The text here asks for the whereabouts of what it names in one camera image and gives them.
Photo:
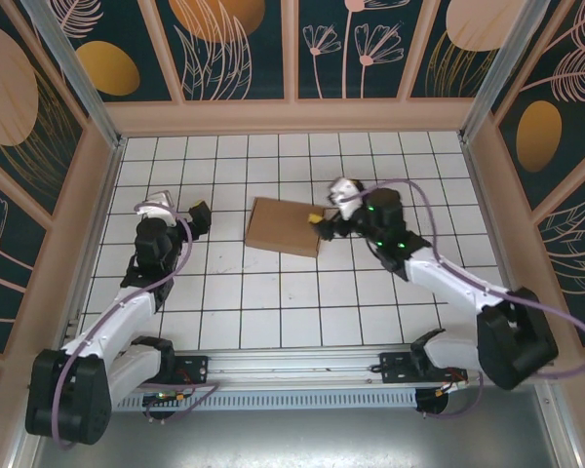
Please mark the brown cardboard box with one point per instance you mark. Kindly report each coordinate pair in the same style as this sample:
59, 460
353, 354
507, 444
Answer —
283, 229

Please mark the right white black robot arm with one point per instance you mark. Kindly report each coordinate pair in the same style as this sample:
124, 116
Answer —
512, 341

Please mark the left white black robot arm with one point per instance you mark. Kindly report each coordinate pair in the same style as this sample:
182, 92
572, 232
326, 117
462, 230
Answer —
68, 390

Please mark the small green circuit board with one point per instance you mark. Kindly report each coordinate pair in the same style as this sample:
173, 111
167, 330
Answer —
163, 396

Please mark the grey metal sheet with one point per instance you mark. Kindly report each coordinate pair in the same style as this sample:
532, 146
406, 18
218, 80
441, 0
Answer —
297, 439

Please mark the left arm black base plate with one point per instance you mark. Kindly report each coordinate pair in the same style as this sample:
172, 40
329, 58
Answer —
195, 368

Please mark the aluminium mounting rail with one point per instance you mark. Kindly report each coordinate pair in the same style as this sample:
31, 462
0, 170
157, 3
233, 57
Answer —
297, 363

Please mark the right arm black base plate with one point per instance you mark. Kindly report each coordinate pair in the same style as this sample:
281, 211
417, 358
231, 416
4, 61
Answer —
395, 368

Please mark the aluminium corner post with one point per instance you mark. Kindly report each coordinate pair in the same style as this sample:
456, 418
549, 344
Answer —
497, 68
78, 78

